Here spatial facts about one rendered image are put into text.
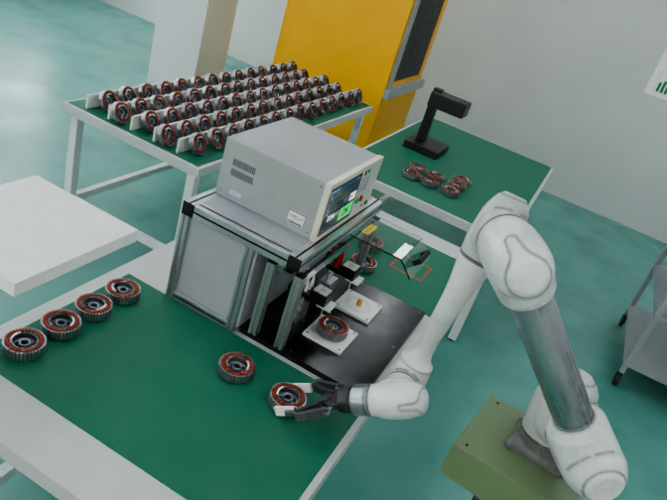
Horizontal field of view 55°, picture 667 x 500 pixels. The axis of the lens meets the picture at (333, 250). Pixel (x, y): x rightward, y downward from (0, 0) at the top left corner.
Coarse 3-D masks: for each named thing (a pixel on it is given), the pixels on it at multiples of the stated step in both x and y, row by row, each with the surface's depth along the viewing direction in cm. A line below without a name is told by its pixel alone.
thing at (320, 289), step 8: (288, 288) 218; (304, 288) 219; (312, 288) 220; (320, 288) 217; (328, 288) 219; (304, 296) 216; (312, 296) 215; (320, 296) 214; (328, 296) 214; (320, 304) 215; (328, 304) 218; (336, 304) 219
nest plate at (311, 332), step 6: (318, 318) 226; (312, 324) 222; (306, 330) 218; (312, 330) 219; (306, 336) 217; (312, 336) 216; (318, 336) 217; (348, 336) 222; (354, 336) 223; (318, 342) 215; (324, 342) 215; (330, 342) 216; (336, 342) 217; (342, 342) 218; (348, 342) 219; (330, 348) 214; (336, 348) 214; (342, 348) 215
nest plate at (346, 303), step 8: (344, 296) 244; (352, 296) 246; (360, 296) 247; (344, 304) 239; (352, 304) 241; (368, 304) 244; (376, 304) 246; (352, 312) 235; (360, 312) 237; (368, 312) 239; (376, 312) 240; (360, 320) 234; (368, 320) 234
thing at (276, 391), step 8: (280, 384) 190; (288, 384) 191; (272, 392) 186; (280, 392) 190; (288, 392) 191; (296, 392) 190; (304, 392) 191; (272, 400) 185; (280, 400) 185; (288, 400) 187; (296, 400) 189; (304, 400) 187
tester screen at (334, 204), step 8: (360, 176) 215; (352, 184) 211; (336, 192) 200; (344, 192) 207; (336, 200) 204; (328, 208) 199; (336, 208) 207; (336, 216) 211; (344, 216) 220; (320, 232) 203
